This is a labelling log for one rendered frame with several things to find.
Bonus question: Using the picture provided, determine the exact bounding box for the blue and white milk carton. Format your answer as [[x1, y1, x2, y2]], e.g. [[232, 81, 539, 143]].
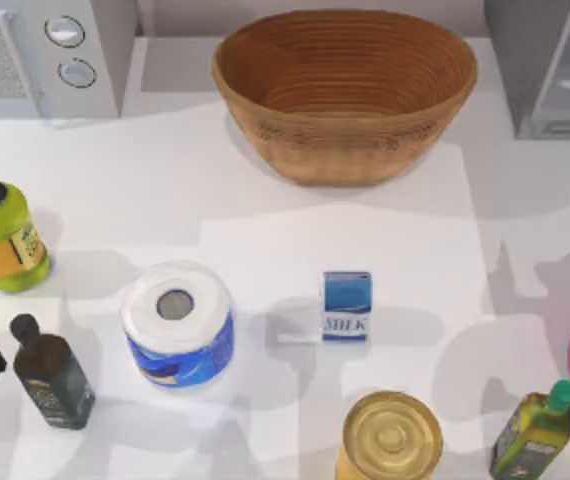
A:
[[320, 270, 372, 345]]

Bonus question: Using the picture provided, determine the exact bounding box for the white and blue paper roll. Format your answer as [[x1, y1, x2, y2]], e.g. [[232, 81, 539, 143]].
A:
[[119, 259, 236, 393]]

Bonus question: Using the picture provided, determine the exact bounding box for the brown wicker basket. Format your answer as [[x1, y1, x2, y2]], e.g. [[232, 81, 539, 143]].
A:
[[210, 8, 479, 188]]

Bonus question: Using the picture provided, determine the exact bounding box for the gold tin can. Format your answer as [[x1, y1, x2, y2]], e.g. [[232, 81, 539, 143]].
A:
[[334, 390, 444, 480]]

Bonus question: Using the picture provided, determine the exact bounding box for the round white microwave knob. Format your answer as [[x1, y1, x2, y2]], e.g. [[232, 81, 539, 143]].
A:
[[43, 14, 87, 50], [57, 57, 98, 91]]

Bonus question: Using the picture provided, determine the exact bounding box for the dark square glass bottle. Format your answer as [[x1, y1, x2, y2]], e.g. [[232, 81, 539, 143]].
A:
[[9, 313, 97, 431]]

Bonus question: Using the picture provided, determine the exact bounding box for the yellow-green juice bottle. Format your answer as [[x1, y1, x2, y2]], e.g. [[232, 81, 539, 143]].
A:
[[0, 162, 52, 294]]

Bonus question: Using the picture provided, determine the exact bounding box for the green oil bottle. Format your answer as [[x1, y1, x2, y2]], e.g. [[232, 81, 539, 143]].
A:
[[488, 378, 570, 480]]

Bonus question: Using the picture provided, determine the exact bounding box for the pale microwave oven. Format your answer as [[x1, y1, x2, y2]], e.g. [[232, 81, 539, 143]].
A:
[[0, 0, 139, 120]]

